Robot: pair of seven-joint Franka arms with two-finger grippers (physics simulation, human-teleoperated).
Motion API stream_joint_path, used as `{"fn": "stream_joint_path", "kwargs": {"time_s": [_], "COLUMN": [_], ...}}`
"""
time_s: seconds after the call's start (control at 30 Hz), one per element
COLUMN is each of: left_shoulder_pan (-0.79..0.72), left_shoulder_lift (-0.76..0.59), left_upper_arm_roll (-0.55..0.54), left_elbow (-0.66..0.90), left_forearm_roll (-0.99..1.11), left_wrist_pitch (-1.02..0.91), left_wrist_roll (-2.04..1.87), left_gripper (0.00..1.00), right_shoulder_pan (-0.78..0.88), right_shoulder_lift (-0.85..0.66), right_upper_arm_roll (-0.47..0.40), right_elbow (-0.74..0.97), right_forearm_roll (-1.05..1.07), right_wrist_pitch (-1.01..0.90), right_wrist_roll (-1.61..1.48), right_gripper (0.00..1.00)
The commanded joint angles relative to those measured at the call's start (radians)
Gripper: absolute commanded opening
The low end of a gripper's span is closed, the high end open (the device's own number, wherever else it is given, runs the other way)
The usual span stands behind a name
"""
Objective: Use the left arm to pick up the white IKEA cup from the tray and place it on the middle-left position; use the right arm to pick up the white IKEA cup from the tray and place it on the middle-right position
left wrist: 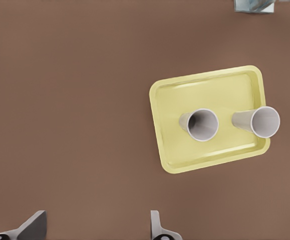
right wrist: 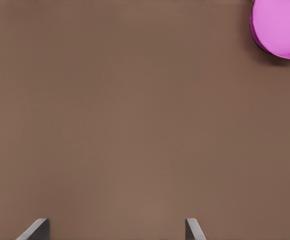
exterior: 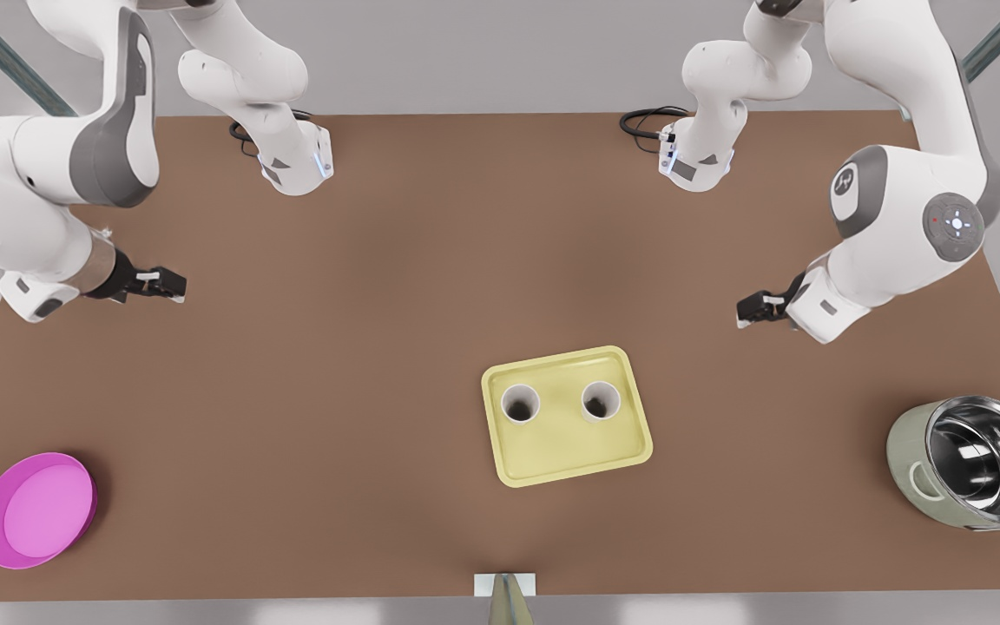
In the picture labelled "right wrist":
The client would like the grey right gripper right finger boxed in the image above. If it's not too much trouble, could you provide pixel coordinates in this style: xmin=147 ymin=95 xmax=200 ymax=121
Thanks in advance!
xmin=185 ymin=217 xmax=207 ymax=240

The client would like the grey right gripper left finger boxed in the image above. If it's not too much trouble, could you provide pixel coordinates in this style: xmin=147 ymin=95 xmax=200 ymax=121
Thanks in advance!
xmin=15 ymin=218 xmax=51 ymax=240

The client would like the pink round plate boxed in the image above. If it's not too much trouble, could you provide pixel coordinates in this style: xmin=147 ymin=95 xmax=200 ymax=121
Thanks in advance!
xmin=249 ymin=0 xmax=290 ymax=61

